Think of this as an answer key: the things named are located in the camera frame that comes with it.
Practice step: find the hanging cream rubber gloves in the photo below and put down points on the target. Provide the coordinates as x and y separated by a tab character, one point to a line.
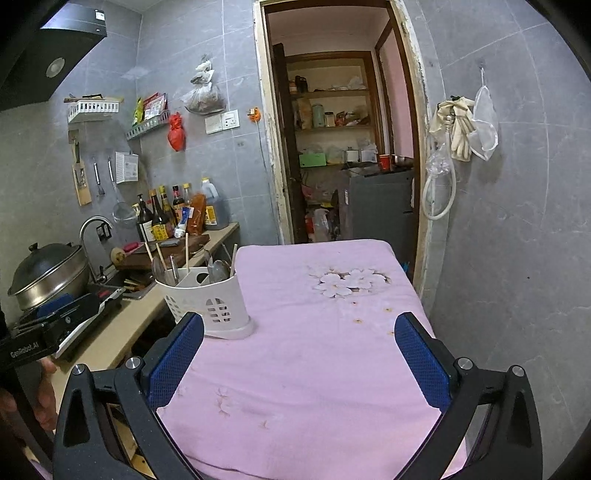
452	123

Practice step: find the steel pot with lid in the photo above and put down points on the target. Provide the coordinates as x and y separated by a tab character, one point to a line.
48	272

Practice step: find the wooden cutting board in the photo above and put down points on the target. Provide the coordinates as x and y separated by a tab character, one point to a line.
140	257

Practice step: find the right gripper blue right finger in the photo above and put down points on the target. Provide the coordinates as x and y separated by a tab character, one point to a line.
508	445

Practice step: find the hanging white mesh bag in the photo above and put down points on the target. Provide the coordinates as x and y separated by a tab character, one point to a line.
484	139

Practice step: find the wooden storage shelf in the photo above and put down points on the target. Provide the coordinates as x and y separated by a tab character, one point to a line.
336	108

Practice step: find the silver fork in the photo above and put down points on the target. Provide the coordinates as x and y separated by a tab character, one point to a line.
207	260

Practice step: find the gold small spoon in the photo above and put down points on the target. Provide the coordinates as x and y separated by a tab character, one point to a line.
232	261

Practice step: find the left hand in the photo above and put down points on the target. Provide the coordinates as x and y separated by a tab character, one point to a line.
35	379

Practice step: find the silver spoon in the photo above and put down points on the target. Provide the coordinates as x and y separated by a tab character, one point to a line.
218	271
158	270

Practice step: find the white wall socket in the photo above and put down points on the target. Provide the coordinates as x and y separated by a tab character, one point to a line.
223	121

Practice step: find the black range hood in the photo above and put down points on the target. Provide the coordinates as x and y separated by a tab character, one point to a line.
54	51

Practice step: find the hanging wire strainer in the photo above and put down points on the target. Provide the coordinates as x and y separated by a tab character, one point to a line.
122	213

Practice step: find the dark soy sauce bottle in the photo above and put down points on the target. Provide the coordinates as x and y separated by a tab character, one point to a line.
145	220

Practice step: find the red plastic bag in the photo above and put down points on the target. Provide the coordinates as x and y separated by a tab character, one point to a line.
176	133

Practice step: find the chrome sink faucet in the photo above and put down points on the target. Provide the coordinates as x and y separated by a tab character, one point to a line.
95	235

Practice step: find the grey small refrigerator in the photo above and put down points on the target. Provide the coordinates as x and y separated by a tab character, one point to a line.
380	207

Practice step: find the white wall basket rack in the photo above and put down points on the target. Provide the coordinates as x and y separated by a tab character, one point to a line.
91	108

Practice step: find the orange wall hook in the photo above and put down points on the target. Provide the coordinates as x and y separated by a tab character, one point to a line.
254	114

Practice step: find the hanging clear food bag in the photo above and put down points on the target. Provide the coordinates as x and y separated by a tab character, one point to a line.
204	97

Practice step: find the wooden chopstick pair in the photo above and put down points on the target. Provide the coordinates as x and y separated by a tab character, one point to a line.
160	256
148	251

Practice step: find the pink floral table cloth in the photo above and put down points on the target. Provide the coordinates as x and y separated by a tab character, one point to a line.
319	390

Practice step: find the large oil jug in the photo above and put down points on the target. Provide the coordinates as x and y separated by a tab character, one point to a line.
216	215

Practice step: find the white plastic utensil holder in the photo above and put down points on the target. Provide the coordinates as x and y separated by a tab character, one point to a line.
220	304

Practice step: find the metal wall spice shelf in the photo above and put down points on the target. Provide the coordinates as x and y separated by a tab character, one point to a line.
147	126

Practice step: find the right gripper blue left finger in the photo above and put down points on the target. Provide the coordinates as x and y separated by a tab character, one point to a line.
87	444

